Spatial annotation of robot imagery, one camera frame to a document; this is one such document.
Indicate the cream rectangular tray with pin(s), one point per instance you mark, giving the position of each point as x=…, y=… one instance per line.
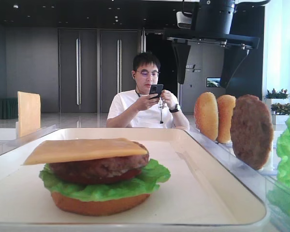
x=201, y=195

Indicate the cheese slice on burger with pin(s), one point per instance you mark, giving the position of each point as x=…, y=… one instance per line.
x=53, y=151

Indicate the right clear long rail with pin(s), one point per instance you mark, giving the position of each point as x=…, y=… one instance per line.
x=262, y=183

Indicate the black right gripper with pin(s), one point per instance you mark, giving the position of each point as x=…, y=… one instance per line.
x=211, y=22

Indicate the wall display screen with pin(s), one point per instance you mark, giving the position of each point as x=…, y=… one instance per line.
x=213, y=82

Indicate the standing meat patty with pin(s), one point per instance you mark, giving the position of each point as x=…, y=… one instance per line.
x=251, y=131

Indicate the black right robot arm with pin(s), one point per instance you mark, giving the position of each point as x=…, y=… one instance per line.
x=234, y=14

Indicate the meat patty on burger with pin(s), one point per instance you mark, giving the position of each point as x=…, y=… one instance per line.
x=98, y=171

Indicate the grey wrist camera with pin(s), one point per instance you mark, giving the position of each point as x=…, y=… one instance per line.
x=186, y=20

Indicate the seated man white shirt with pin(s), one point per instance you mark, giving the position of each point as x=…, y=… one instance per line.
x=138, y=108

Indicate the dark green round table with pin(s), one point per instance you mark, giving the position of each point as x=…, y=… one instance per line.
x=8, y=108

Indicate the tomato slice in burger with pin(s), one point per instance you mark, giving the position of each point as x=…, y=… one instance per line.
x=128, y=175

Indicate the left clear long rail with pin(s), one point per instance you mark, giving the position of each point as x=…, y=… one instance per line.
x=13, y=144

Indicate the standing burger bun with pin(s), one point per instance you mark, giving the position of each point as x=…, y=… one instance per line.
x=226, y=104

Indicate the lettuce leaf on burger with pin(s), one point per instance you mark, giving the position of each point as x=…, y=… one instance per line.
x=145, y=183

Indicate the potted plants white planter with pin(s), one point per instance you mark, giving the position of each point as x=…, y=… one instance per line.
x=278, y=103

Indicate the standing cheese slice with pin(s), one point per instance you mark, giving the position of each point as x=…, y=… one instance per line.
x=29, y=113

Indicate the burger bun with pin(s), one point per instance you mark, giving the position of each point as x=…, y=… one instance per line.
x=206, y=115
x=96, y=208
x=226, y=104

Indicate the black smartphone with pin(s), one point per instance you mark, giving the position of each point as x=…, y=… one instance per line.
x=156, y=89

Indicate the clear long rail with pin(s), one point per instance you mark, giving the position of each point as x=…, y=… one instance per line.
x=262, y=183
x=13, y=144

